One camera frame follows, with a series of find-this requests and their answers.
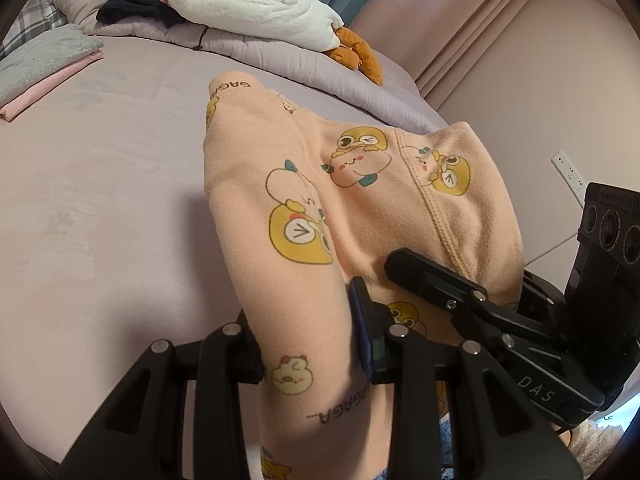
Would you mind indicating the person's right forearm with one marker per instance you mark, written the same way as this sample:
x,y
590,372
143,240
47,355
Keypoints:
x,y
590,440

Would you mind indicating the pink curtain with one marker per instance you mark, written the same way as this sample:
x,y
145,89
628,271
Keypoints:
x,y
450,20

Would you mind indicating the pink folded cloth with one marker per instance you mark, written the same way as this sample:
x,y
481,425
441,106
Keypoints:
x,y
45,90

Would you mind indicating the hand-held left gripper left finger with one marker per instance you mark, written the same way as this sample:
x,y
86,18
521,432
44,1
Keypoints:
x,y
235,355

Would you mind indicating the white goose plush toy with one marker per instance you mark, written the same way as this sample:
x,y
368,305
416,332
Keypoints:
x,y
260,5

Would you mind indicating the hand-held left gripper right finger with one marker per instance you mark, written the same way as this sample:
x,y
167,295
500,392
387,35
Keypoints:
x,y
361,330

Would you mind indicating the white wall outlet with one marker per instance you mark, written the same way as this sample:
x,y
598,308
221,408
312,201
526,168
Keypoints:
x,y
568,171

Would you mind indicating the plaid pillow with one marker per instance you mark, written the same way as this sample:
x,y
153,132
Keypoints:
x,y
30,20

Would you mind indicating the lilac bed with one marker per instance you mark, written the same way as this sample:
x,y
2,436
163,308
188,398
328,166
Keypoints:
x,y
100,210

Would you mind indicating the grey folded cloth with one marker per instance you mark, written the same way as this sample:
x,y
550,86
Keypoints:
x,y
45,60

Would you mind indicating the lilac quilt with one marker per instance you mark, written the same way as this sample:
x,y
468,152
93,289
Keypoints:
x,y
280,60

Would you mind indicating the peach cartoon print pants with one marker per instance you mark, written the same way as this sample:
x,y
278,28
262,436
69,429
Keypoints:
x,y
300,185

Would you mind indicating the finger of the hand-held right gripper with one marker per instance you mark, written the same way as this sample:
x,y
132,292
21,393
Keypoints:
x,y
430,280
545,300

